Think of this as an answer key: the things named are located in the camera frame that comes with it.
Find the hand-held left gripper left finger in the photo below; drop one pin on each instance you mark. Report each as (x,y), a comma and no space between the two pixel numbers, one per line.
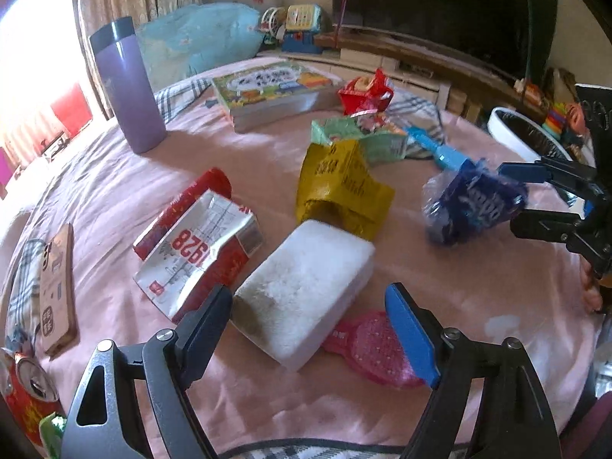
(210,318)

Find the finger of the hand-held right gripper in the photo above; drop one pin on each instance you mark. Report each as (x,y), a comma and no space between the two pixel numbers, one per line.
(540,227)
(523,172)

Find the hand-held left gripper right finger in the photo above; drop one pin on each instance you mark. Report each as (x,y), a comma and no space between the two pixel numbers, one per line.
(411,337)

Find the white rimmed black trash bin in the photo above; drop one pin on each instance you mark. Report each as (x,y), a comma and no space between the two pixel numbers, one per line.
(507,123)

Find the blue snack wrapper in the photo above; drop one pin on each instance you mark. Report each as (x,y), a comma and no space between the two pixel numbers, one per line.
(473,205)

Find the white foam block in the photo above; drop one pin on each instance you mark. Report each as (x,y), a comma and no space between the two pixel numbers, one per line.
(301,287)

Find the person's right hand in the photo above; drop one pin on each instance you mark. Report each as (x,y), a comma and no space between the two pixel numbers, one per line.
(592,289)

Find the pink plastic toy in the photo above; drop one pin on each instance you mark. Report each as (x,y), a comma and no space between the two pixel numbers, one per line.
(368,350)

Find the colourful stacking toy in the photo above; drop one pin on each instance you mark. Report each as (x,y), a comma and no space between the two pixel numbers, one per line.
(562,122)

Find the red and silver snack wrapper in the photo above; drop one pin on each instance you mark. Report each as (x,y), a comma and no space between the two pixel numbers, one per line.
(191,244)

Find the orange toy box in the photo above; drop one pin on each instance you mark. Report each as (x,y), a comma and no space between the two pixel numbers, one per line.
(528,91)

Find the light blue plastic toy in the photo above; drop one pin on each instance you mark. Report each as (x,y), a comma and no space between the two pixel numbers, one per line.
(437,150)

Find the green snack wrapper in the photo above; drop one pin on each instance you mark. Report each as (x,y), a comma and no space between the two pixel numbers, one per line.
(382,146)

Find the white tv stand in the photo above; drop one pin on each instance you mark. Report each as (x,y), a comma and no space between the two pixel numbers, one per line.
(420,64)

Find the brown wooden board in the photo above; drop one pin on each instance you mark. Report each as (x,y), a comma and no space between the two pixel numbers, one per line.
(57,291)

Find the yellow snack wrapper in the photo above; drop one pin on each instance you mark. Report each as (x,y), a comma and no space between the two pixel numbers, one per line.
(334,181)

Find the black television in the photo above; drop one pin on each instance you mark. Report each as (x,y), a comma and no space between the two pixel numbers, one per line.
(444,5)

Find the green wrapper scrap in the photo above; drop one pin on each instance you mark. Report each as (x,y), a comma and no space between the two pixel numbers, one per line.
(51,435)

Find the red soda can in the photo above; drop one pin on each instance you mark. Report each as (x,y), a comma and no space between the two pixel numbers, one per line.
(24,394)

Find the plaid cloth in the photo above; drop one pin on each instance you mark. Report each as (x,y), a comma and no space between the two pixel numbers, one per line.
(181,95)

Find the purple thermos bottle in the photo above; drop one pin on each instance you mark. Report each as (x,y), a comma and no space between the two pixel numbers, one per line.
(129,95)

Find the colourful picture book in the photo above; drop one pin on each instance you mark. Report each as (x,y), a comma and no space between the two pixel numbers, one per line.
(267,87)

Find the pink ribbon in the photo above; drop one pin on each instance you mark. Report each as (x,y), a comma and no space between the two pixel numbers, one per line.
(345,5)

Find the red chair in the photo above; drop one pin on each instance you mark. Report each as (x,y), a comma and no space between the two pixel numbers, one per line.
(71,110)

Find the pink chair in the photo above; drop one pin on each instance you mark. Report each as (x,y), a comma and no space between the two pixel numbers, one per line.
(5,169)

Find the toy cash register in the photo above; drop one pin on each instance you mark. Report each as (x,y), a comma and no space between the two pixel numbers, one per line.
(300,26)

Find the light blue cushion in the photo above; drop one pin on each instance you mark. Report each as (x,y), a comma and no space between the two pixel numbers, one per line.
(205,38)

